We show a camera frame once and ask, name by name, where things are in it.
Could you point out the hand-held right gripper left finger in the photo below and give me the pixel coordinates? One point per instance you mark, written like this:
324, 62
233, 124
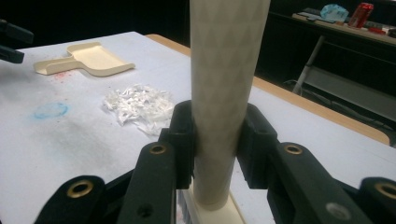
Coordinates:
183, 140

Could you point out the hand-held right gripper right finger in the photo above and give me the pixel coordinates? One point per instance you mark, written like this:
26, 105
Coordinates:
255, 146

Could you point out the cream hand brush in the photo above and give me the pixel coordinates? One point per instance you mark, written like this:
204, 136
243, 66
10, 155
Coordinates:
221, 77

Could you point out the pile of shredded white paper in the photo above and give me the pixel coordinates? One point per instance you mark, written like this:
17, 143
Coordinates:
140, 107

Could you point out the cream dustpan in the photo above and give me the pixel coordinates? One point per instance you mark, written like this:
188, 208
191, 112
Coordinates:
93, 59

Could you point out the white metal stand leg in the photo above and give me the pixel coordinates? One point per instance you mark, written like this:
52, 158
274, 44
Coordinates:
308, 65

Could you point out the white table cover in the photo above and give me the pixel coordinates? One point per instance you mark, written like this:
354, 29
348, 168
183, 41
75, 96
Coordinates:
77, 137

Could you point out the grey lower shelf board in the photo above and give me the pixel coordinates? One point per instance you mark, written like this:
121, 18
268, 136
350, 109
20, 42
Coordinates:
351, 91

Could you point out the wooden side desk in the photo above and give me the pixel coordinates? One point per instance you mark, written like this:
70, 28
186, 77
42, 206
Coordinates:
358, 32

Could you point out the light blue plastic bag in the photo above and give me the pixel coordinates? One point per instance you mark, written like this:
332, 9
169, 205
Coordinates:
334, 13

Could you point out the small red packet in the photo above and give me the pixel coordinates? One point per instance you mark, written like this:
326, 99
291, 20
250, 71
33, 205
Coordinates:
376, 30

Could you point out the red can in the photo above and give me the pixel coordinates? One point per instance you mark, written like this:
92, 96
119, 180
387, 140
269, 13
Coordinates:
360, 15

